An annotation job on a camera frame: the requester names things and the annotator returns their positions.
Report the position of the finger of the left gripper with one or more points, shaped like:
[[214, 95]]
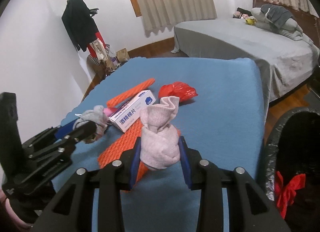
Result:
[[62, 131], [85, 132]]

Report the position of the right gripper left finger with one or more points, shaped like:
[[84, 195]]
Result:
[[71, 209]]

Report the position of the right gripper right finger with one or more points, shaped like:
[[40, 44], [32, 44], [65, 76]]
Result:
[[249, 209]]

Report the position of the grey sock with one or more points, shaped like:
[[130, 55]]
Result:
[[159, 138], [97, 116]]

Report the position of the red cloth garment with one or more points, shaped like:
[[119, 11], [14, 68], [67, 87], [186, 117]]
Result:
[[285, 194]]

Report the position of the black lined trash bin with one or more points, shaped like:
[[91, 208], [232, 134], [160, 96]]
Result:
[[292, 148]]

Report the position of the orange foam net lower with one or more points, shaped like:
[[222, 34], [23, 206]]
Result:
[[124, 143]]

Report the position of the orange foam net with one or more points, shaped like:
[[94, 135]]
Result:
[[130, 93], [124, 143]]

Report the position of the wooden coat rack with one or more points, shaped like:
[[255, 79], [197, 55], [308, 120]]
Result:
[[85, 36]]

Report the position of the checkered basket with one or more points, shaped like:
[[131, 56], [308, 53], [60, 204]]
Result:
[[101, 67]]

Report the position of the orange foam net upper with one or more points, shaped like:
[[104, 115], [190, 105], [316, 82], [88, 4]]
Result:
[[130, 93]]

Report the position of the blue table mat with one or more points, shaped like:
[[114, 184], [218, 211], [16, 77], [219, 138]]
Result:
[[224, 122]]

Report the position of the brown paper bag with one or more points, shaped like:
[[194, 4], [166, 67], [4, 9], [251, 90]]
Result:
[[123, 55]]

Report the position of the red crumpled plastic bag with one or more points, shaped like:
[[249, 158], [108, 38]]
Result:
[[179, 89]]

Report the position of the red hanging garment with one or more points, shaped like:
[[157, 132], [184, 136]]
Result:
[[97, 47]]

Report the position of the black hanging coat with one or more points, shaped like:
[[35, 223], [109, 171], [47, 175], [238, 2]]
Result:
[[79, 24]]

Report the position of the bed with grey sheet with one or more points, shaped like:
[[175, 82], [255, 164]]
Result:
[[283, 63]]

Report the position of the yellow plush toy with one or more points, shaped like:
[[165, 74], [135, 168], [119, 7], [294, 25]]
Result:
[[250, 21]]

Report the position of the pink and black items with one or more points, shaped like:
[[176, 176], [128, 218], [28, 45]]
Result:
[[242, 13]]

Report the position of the grey folded bedding pile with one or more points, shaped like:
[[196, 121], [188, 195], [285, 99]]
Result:
[[279, 20]]

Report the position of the dark wooden headboard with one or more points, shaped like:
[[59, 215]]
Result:
[[308, 22]]

